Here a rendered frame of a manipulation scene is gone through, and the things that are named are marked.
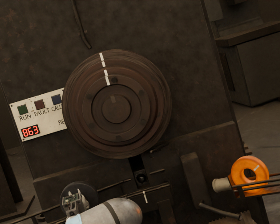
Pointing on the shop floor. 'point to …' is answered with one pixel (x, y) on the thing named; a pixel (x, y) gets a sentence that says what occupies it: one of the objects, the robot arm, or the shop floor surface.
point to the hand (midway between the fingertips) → (78, 196)
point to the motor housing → (246, 217)
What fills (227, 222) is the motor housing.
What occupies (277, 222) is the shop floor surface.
